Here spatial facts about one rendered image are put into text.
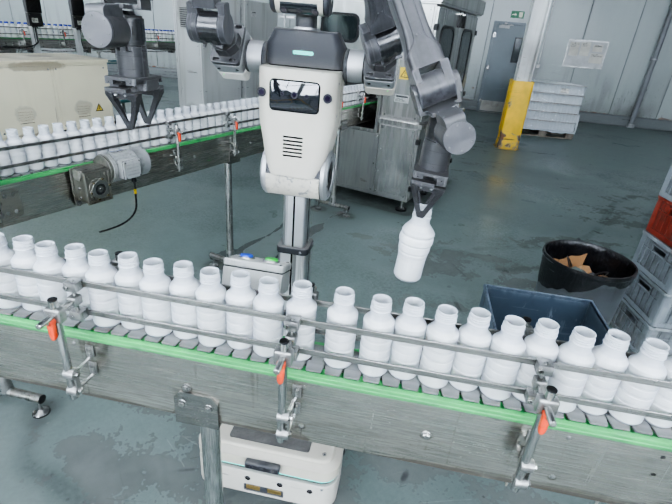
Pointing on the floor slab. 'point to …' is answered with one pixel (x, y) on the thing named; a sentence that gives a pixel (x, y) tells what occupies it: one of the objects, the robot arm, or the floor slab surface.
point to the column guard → (514, 114)
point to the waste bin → (615, 283)
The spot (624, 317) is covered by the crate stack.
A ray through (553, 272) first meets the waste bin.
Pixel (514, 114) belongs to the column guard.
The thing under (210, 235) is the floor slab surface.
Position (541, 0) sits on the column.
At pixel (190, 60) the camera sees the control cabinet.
